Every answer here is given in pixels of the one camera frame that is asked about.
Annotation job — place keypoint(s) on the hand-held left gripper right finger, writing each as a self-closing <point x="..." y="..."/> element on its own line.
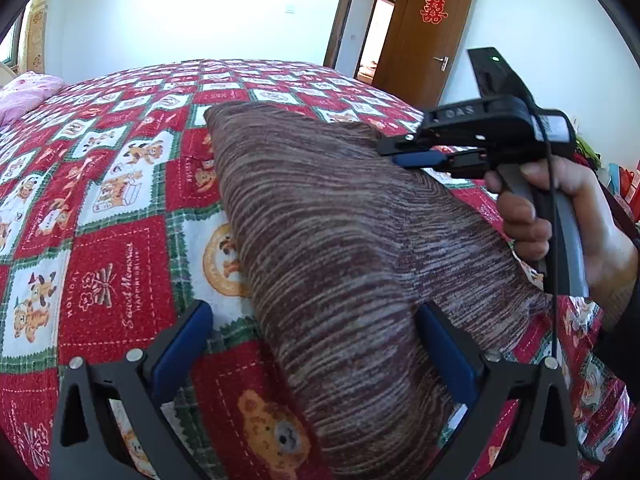
<point x="445" y="355"/>

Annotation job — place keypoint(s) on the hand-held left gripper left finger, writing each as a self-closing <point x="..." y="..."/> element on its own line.
<point x="181" y="347"/>

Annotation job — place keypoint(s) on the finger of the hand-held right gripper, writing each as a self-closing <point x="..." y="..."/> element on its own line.
<point x="420" y="159"/>
<point x="405" y="144"/>

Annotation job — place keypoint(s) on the brown knit sweater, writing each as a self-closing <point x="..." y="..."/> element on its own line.
<point x="340" y="260"/>

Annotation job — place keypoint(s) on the person's right forearm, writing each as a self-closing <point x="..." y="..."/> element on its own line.
<point x="625" y="335"/>

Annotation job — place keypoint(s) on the person's right hand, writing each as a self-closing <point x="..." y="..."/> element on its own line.
<point x="600" y="230"/>

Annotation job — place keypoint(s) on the brown wooden door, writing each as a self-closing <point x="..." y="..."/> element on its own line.
<point x="415" y="65"/>

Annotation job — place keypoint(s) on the red patchwork printed quilt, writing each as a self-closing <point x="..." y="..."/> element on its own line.
<point x="115" y="280"/>

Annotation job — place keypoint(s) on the red paper door decoration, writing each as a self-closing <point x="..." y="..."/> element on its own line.
<point x="434" y="10"/>

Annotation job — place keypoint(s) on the red gift bag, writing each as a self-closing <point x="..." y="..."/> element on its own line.
<point x="622" y="180"/>

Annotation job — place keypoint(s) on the pink pillow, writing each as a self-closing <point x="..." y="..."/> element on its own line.
<point x="25" y="92"/>

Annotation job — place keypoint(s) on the white and wooden headboard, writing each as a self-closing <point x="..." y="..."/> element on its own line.
<point x="4" y="74"/>

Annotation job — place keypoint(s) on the patterned yellow curtain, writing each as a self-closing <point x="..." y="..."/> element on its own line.
<point x="37" y="35"/>

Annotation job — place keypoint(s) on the window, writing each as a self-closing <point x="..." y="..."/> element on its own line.
<point x="14" y="45"/>

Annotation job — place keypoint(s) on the wooden door frame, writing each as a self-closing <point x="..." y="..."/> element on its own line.
<point x="339" y="20"/>

